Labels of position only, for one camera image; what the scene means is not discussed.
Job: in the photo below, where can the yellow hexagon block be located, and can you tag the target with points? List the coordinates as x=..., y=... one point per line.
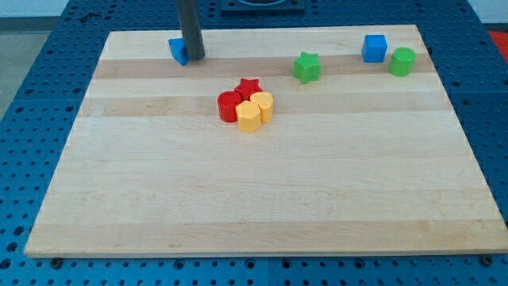
x=248, y=116

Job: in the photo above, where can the yellow heart block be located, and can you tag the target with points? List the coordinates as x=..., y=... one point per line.
x=265, y=102

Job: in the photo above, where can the red cylinder block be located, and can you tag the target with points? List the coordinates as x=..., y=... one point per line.
x=227, y=102

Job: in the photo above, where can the red star block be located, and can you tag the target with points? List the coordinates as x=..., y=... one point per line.
x=248, y=87

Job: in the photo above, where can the light wooden board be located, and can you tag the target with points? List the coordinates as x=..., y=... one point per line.
x=358, y=163

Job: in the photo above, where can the green star block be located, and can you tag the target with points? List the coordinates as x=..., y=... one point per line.
x=307, y=67

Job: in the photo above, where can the blue triangular block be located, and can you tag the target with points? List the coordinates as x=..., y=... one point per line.
x=178, y=50

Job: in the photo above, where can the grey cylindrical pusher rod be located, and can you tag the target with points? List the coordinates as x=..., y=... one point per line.
x=187, y=11

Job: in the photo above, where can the blue cube block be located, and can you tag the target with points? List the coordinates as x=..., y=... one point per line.
x=374, y=48

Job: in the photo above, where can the green cylinder block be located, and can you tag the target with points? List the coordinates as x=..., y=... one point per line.
x=402, y=62

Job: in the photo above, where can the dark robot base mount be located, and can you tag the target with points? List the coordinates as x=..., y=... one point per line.
x=261, y=6

